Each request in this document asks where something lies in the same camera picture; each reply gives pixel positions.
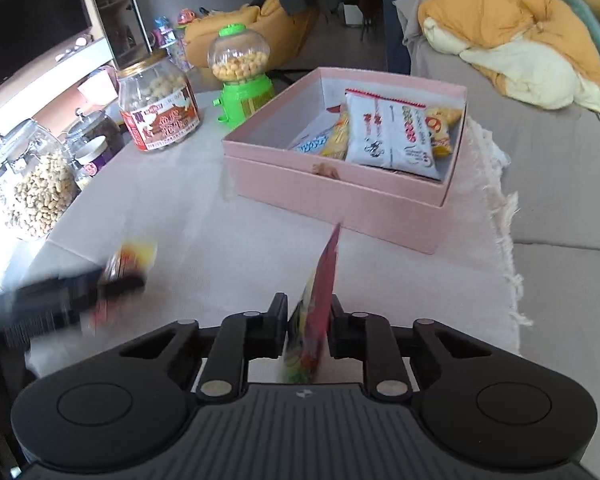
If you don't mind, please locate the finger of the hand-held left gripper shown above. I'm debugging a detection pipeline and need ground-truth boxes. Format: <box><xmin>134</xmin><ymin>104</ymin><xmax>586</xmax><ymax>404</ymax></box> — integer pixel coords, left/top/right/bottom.
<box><xmin>97</xmin><ymin>275</ymin><xmax>147</xmax><ymax>307</ymax></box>

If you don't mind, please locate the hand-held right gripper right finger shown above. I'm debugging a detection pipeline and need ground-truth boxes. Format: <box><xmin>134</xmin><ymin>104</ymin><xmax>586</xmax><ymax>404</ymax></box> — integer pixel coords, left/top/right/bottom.
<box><xmin>328</xmin><ymin>294</ymin><xmax>489</xmax><ymax>402</ymax></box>

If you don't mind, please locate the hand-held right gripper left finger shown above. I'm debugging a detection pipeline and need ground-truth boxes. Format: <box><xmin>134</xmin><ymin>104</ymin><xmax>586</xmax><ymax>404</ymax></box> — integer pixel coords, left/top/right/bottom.
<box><xmin>120</xmin><ymin>292</ymin><xmax>289</xmax><ymax>402</ymax></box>

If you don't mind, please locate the yellow red black snack packet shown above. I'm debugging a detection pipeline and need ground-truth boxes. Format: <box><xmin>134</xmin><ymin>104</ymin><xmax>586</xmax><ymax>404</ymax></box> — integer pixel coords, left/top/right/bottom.
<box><xmin>82</xmin><ymin>240</ymin><xmax>159</xmax><ymax>334</ymax></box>

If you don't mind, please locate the pink cardboard box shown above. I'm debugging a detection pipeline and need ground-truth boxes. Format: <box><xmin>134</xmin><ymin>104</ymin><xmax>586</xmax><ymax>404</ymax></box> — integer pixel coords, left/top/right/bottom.
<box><xmin>222</xmin><ymin>66</ymin><xmax>469</xmax><ymax>255</ymax></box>

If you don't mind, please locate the blue white snack packet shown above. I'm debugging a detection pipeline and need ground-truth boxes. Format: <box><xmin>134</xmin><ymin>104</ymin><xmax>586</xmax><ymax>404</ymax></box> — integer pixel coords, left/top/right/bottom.
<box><xmin>288</xmin><ymin>127</ymin><xmax>339</xmax><ymax>156</ymax></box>

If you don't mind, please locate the white snack packet red print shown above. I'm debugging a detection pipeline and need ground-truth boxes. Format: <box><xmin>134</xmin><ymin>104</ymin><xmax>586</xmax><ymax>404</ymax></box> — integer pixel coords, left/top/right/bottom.
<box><xmin>343</xmin><ymin>88</ymin><xmax>442</xmax><ymax>182</ymax></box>

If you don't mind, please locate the white tablecloth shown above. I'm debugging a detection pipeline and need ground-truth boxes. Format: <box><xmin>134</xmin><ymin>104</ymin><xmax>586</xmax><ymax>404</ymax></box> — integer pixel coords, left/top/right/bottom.
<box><xmin>0</xmin><ymin>67</ymin><xmax>534</xmax><ymax>401</ymax></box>

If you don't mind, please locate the glass jar of peanuts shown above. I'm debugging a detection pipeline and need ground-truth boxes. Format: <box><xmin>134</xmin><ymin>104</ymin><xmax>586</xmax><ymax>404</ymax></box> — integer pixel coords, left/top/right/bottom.
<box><xmin>0</xmin><ymin>118</ymin><xmax>81</xmax><ymax>240</ymax></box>

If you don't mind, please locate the purple tube with white cap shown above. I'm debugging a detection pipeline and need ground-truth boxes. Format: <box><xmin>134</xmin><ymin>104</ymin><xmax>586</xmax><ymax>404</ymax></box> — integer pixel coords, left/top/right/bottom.
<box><xmin>74</xmin><ymin>135</ymin><xmax>114</xmax><ymax>180</ymax></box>

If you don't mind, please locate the glass jar with dark contents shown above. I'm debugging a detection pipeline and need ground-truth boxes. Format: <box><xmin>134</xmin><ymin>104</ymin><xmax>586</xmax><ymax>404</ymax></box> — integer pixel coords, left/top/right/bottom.
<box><xmin>62</xmin><ymin>108</ymin><xmax>126</xmax><ymax>167</ymax></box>

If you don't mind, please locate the plastic jar with red label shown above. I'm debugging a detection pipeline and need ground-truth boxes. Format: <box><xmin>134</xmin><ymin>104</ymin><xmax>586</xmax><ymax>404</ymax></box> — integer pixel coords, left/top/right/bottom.
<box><xmin>115</xmin><ymin>55</ymin><xmax>202</xmax><ymax>154</ymax></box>

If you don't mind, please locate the white television console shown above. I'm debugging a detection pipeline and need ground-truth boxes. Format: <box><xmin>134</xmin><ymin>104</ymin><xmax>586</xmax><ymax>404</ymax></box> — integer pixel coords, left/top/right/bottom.
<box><xmin>0</xmin><ymin>34</ymin><xmax>117</xmax><ymax>128</ymax></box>

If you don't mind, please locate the orange yellow snack packet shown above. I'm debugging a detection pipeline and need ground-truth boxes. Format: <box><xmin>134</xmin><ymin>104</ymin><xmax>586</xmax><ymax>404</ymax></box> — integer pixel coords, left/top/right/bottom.
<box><xmin>422</xmin><ymin>104</ymin><xmax>465</xmax><ymax>159</ymax></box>

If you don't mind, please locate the green candy dispenser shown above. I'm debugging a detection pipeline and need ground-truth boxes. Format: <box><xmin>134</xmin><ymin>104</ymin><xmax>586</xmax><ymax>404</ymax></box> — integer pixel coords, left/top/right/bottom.
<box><xmin>207</xmin><ymin>23</ymin><xmax>277</xmax><ymax>130</ymax></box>

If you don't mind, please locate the red topped baby bottle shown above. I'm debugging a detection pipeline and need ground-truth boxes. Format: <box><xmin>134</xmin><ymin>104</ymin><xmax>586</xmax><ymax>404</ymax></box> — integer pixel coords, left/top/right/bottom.
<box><xmin>176</xmin><ymin>8</ymin><xmax>202</xmax><ymax>69</ymax></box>

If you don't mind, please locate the grey sofa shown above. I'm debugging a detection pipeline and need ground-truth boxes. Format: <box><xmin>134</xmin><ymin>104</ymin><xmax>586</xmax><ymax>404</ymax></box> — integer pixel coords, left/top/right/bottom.
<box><xmin>392</xmin><ymin>0</ymin><xmax>600</xmax><ymax>463</ymax></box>

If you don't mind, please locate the wooden shelf cabinet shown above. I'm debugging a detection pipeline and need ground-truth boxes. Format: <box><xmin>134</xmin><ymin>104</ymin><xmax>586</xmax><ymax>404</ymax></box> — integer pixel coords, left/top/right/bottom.
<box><xmin>74</xmin><ymin>0</ymin><xmax>149</xmax><ymax>72</ymax></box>

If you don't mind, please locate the black television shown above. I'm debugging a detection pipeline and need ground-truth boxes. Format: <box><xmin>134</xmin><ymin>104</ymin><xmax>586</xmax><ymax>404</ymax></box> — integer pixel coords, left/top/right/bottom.
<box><xmin>0</xmin><ymin>0</ymin><xmax>94</xmax><ymax>107</ymax></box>

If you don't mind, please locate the orange beanbag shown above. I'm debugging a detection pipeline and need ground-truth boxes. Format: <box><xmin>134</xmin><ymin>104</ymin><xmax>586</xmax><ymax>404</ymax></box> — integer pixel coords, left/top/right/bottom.
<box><xmin>184</xmin><ymin>0</ymin><xmax>322</xmax><ymax>69</ymax></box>

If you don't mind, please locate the dark blue cabinet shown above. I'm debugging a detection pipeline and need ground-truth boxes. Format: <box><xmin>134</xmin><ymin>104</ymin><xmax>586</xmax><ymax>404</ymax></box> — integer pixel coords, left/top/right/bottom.
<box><xmin>377</xmin><ymin>0</ymin><xmax>433</xmax><ymax>77</ymax></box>

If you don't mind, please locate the orange and cream blanket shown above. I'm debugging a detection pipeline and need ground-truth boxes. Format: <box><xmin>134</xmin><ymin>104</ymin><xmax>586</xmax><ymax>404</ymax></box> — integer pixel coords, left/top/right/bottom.
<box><xmin>417</xmin><ymin>0</ymin><xmax>600</xmax><ymax>119</ymax></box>

